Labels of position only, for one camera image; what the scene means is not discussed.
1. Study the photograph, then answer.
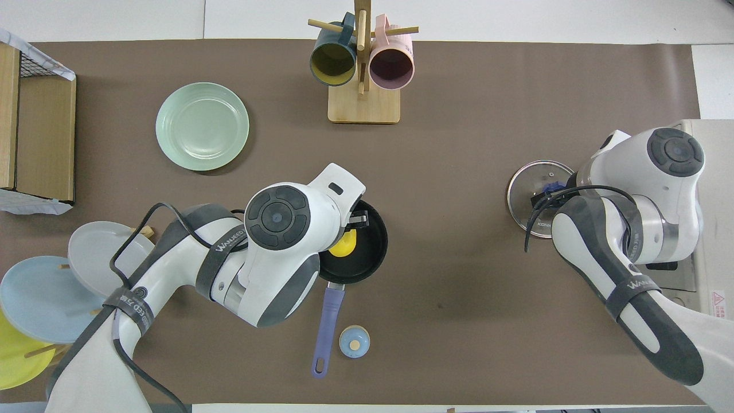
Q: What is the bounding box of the glass lid purple knob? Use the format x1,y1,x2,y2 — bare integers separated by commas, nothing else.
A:
507,160,577,239

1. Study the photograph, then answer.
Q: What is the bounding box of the yellow lemon toy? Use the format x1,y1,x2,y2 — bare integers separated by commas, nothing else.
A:
329,228,357,258

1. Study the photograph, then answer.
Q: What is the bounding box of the pale green plate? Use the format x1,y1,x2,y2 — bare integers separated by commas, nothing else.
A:
155,82,250,172

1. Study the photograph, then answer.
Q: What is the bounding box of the grey plate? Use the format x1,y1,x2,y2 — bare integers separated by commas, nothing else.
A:
68,221,155,299

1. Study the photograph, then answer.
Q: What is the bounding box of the wooden plate rack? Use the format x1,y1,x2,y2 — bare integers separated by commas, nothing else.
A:
24,225,155,367

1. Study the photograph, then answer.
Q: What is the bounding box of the light blue plate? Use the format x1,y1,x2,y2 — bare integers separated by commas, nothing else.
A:
0,256,112,344

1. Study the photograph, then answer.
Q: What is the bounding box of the yellow plate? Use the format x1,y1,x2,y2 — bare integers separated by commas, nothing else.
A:
0,310,56,391

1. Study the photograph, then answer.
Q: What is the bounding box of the brown table mat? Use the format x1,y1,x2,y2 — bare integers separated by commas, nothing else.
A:
0,39,732,405

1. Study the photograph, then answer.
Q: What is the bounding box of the wooden mug tree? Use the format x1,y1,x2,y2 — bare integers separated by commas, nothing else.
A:
308,0,420,124

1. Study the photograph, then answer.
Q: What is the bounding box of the pink mug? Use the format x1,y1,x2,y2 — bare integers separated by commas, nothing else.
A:
369,14,415,91

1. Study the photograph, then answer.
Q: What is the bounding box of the beige toaster oven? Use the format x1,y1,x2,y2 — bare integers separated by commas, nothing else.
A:
645,119,734,317

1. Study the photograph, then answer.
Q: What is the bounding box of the dark teal mug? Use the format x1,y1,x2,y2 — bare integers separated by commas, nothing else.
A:
310,13,358,87

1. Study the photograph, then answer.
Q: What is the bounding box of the white crumpled sheet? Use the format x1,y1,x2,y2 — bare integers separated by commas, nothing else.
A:
0,189,74,216

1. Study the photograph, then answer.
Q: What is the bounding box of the white plastic bag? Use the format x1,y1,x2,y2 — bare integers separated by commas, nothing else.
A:
0,29,76,81

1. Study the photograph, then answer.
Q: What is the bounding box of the black pot purple handle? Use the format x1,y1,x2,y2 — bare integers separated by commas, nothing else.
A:
313,200,389,379

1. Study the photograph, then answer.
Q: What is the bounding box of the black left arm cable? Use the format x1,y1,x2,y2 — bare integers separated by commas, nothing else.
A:
109,202,248,413

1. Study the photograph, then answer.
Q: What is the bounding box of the wooden shelf wire basket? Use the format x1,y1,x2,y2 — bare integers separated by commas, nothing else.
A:
0,43,77,202

